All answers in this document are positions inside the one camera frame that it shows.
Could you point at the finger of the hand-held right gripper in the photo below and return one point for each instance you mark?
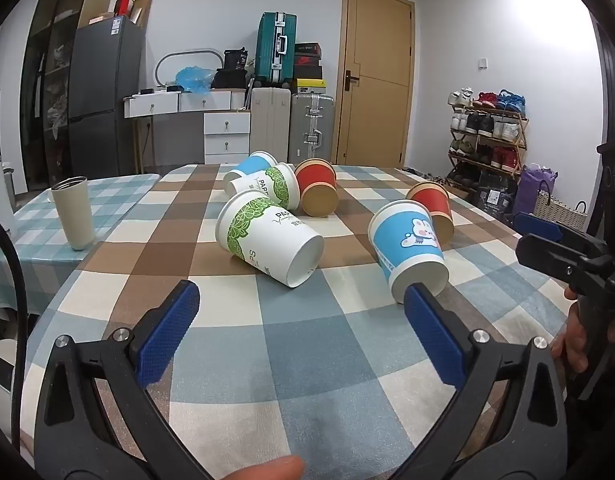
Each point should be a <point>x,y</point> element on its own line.
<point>552,257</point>
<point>540,225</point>

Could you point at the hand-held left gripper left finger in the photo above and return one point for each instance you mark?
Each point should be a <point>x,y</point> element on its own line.
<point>170,330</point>

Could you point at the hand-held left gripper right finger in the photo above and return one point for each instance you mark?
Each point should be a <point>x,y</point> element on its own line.
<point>435,332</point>

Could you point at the blue rabbit print paper cup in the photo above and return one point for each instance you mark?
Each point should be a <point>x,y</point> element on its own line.
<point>407,240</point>

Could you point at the red and brown paper cup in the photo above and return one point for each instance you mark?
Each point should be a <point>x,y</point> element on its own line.
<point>315,185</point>
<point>435,202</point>

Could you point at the large green leaf paper cup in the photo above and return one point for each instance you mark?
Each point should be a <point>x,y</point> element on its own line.
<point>267,235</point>

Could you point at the small green leaf paper cup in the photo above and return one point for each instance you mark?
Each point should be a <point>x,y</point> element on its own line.
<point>267,187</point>

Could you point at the plain blue paper cup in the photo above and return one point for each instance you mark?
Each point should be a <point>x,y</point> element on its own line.
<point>250,165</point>

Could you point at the person's right hand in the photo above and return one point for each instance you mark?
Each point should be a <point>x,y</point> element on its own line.
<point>575,340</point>

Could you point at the person's left hand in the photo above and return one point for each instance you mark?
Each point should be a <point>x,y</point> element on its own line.
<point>272,469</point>

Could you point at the woven basket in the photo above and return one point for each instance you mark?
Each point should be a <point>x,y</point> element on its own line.
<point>557,210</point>

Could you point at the purple bag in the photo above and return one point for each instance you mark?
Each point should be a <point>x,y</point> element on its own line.
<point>535,187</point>

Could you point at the dark printed bag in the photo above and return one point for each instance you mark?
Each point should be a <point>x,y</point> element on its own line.
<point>495,192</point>

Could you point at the wooden shoe rack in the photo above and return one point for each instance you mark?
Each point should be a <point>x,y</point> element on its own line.
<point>522,135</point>

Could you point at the rows of shoes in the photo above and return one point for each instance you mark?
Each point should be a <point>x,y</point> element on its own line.
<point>485,125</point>

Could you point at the brown blue checked tablecloth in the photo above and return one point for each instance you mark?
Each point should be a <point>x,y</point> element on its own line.
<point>312,350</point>

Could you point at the beige steel tumbler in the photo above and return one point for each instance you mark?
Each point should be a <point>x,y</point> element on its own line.
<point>73,215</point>

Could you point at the teal checked tablecloth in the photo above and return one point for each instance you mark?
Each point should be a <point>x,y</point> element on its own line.
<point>32,220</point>

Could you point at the white drawer desk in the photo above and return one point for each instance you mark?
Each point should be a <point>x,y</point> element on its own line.
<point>222,127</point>

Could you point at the wooden door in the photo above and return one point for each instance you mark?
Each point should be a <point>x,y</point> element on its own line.
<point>377,85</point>

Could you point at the white suitcase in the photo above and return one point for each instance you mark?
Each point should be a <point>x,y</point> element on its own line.
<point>270,122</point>

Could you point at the silver suitcase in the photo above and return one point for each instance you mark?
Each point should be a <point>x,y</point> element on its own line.
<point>311,127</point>

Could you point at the blue plastic bag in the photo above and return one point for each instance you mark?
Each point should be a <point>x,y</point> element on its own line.
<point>193,80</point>

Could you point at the grey refrigerator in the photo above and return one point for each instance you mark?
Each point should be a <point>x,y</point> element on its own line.
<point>105,85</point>

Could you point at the oval mirror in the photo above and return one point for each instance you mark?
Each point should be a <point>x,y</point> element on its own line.
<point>162,67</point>

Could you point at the black bag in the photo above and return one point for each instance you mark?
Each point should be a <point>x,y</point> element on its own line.
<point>230,72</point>

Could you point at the yellow black box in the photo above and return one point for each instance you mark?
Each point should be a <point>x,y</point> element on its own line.
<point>308,86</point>

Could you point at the dark glass cabinet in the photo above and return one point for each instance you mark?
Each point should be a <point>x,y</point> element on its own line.
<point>47,85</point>

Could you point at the stack of black shoe boxes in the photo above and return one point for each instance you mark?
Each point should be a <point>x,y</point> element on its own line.
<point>307,60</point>

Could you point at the teal suitcase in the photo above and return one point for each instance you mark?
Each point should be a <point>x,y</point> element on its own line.
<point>272,45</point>

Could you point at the cardboard box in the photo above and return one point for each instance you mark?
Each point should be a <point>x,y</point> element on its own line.
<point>141,10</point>

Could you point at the red box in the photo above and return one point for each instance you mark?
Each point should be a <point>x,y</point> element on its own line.
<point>122,5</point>

